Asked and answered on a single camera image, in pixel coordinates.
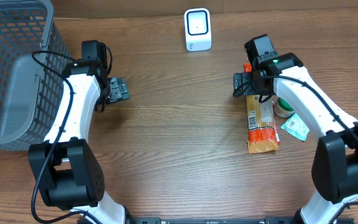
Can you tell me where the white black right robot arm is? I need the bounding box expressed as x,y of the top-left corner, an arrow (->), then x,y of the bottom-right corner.
233,50 -> 358,223

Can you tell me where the green lid round can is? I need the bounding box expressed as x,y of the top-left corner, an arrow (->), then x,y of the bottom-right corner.
273,98 -> 295,118

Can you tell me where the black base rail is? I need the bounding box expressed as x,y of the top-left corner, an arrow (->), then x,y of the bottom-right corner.
133,217 -> 296,224

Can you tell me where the long orange cracker pack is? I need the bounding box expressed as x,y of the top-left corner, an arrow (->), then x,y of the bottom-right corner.
242,63 -> 281,154

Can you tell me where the grey plastic mesh basket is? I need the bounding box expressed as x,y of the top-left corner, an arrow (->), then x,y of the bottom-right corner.
0,0 -> 70,151

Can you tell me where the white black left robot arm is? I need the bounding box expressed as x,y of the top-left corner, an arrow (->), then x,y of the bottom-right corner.
28,60 -> 134,223

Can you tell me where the teal snack packet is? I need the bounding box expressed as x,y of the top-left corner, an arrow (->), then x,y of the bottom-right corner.
281,113 -> 310,141

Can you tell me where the white barcode scanner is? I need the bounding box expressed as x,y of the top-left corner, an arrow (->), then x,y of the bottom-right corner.
183,8 -> 212,52

